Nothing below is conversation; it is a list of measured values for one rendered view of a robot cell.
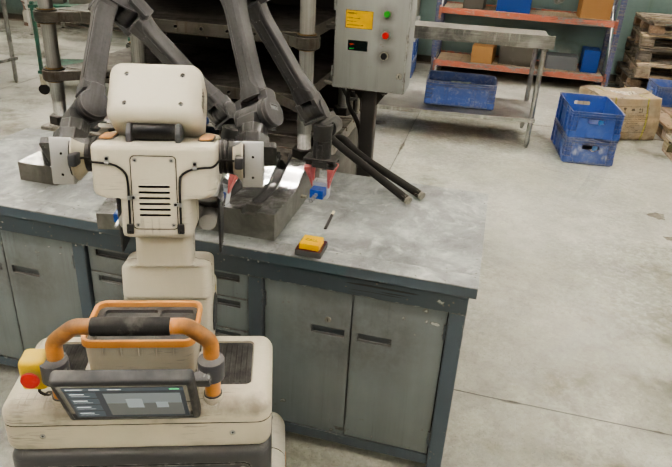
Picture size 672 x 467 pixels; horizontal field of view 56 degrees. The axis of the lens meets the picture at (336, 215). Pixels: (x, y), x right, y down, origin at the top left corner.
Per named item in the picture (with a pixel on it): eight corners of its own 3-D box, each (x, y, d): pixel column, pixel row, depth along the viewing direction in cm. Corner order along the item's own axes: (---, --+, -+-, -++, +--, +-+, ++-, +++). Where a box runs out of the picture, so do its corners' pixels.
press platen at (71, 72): (319, 145, 255) (321, 102, 248) (42, 107, 282) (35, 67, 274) (363, 95, 328) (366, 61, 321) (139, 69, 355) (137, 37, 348)
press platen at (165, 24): (322, 88, 245) (324, 37, 237) (33, 54, 272) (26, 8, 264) (366, 50, 318) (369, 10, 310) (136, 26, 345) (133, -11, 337)
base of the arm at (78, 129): (37, 142, 145) (91, 143, 147) (43, 113, 149) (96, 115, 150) (49, 162, 153) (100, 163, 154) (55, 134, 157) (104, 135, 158)
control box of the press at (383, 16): (380, 319, 297) (412, -8, 234) (317, 308, 304) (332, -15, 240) (388, 295, 317) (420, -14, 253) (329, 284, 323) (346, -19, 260)
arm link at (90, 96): (85, -5, 176) (100, -26, 170) (130, 18, 185) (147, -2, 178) (60, 128, 156) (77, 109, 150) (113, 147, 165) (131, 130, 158)
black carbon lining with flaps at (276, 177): (262, 210, 198) (262, 182, 194) (215, 202, 201) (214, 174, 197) (296, 171, 228) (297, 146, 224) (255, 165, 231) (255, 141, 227)
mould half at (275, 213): (274, 241, 194) (274, 201, 188) (196, 228, 199) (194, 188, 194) (319, 182, 238) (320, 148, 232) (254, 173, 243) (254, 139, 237)
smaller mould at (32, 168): (57, 185, 223) (54, 167, 220) (20, 179, 226) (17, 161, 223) (90, 166, 241) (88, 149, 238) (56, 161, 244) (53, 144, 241)
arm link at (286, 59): (222, -4, 172) (253, -22, 167) (230, -10, 177) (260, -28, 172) (300, 127, 190) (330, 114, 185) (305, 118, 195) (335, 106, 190)
